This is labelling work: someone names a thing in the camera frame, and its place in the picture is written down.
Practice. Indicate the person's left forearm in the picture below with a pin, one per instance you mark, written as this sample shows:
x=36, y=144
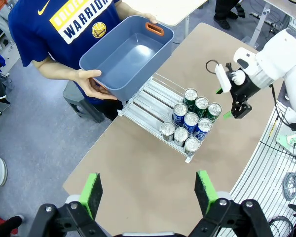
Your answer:
x=128, y=8

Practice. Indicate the bystander in black trousers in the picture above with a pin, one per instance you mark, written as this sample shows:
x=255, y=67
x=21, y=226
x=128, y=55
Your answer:
x=224, y=12

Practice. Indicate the white standing desk frame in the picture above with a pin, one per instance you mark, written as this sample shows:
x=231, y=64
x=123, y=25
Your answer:
x=261, y=19

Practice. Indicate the blue Pocari Sweat can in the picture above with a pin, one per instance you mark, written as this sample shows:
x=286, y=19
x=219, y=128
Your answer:
x=204, y=125
x=180, y=109
x=191, y=119

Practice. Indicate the person's right hand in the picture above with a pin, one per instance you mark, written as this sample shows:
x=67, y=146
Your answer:
x=88, y=84

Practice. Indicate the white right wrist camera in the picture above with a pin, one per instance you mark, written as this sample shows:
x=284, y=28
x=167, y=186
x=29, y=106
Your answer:
x=222, y=77

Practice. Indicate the person in blue Warriors shirt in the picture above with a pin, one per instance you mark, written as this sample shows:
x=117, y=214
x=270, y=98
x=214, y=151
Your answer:
x=34, y=32

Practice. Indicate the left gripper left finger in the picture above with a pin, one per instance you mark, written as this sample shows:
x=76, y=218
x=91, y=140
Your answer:
x=88, y=200

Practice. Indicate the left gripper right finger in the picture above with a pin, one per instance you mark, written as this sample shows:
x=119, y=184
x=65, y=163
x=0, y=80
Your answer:
x=207, y=195

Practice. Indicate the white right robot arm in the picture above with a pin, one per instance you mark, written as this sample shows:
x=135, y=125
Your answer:
x=286, y=54

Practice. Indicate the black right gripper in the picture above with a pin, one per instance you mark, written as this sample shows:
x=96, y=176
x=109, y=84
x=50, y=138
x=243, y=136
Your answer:
x=244, y=89

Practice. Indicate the bystander in grey trousers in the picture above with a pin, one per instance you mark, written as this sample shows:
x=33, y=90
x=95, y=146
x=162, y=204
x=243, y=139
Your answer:
x=3, y=24

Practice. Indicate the grey plastic stool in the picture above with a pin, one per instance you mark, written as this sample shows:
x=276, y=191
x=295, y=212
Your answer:
x=71, y=92

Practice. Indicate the green Chilsung cider can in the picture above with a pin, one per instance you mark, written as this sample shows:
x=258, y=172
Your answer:
x=190, y=93
x=201, y=103
x=214, y=109

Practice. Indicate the person's right forearm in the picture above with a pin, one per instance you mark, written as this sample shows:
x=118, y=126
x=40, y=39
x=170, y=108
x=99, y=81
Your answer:
x=54, y=71

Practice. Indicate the person's left hand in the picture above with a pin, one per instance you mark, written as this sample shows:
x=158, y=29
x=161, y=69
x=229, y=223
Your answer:
x=149, y=17

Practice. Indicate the slotted aluminium robot platform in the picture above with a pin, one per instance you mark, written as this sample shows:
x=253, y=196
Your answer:
x=261, y=177

